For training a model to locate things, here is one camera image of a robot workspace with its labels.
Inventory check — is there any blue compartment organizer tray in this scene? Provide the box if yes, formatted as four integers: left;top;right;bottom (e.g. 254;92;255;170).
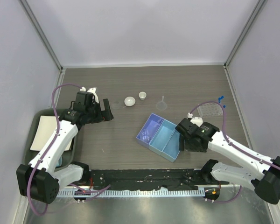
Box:
136;113;180;162

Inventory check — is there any small glass beaker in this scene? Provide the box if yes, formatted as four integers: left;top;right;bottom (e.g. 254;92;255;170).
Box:
140;119;163;143

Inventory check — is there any clear test tube rack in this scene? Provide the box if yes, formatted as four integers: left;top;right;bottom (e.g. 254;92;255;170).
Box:
197;103;223;118

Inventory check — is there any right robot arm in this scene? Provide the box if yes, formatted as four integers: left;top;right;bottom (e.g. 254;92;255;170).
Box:
175;118;280;204

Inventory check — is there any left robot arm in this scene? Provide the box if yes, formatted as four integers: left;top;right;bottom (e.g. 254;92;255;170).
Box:
16;91;114;204

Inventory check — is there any white evaporating dish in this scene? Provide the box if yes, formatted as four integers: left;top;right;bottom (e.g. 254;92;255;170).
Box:
124;97;136;107

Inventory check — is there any clear plastic funnel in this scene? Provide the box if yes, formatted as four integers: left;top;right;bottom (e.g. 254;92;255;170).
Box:
156;96;168;111

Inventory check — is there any white ceramic crucible cup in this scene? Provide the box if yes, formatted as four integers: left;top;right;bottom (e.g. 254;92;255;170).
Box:
139;91;147;100

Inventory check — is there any white paper sheet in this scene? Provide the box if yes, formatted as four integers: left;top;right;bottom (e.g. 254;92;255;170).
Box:
29;116;73;152

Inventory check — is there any dark green tray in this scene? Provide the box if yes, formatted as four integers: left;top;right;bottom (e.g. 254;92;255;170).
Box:
22;108;78;171

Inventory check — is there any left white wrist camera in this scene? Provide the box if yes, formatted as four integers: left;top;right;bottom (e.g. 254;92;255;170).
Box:
80;87;99;103

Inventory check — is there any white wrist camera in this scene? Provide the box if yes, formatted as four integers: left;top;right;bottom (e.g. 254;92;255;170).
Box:
80;87;99;103
187;112;203;127

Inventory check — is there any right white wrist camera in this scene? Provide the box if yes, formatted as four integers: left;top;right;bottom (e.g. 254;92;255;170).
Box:
187;112;203;127

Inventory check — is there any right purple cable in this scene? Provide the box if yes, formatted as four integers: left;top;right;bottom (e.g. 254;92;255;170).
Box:
187;100;280;204

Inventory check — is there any purple cable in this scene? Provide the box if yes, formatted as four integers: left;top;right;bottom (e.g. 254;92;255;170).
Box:
27;84;111;216
187;100;280;204

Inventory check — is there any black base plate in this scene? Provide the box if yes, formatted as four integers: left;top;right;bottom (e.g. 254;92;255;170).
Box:
74;168;228;191

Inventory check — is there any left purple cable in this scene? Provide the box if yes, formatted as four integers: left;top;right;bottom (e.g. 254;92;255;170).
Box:
27;84;111;216

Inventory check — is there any white slotted cable duct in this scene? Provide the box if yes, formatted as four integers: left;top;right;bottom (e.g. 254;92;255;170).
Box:
57;188;205;198

